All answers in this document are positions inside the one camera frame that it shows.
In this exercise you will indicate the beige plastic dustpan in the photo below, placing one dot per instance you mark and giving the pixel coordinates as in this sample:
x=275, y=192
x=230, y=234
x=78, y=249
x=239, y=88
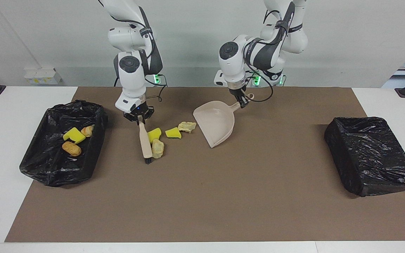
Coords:
x=216, y=123

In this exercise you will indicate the yellow sponge piece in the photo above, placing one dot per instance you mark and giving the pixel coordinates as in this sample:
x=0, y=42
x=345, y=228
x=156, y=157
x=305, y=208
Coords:
x=154, y=135
x=173, y=133
x=74, y=135

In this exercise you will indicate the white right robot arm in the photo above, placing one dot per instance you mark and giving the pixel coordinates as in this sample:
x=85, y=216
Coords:
x=130, y=77

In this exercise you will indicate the brown bread roll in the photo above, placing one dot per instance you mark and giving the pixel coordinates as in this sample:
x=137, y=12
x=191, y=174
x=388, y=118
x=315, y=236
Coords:
x=71, y=149

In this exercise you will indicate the white wall socket box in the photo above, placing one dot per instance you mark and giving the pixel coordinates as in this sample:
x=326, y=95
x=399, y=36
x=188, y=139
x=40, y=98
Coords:
x=42, y=76

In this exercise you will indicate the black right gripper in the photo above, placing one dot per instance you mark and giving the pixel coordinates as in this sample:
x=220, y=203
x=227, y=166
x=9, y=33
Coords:
x=139, y=114

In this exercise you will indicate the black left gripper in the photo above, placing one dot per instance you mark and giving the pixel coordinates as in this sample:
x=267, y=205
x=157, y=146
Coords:
x=238, y=93

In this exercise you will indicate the rectangular bin with black bag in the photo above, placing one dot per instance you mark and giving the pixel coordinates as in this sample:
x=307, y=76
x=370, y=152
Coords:
x=371, y=154

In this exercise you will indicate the pale beige rock chunk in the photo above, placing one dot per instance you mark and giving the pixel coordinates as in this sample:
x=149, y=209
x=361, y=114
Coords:
x=187, y=127
x=158, y=149
x=87, y=131

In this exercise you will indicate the bin with crumpled black bag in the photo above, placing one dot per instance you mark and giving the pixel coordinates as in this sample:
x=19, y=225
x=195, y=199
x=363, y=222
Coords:
x=47, y=165

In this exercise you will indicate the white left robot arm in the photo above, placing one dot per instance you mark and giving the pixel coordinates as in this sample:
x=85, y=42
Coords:
x=265, y=52

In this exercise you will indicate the brown paper table mat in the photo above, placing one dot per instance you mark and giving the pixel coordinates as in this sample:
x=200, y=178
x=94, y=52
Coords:
x=244, y=196

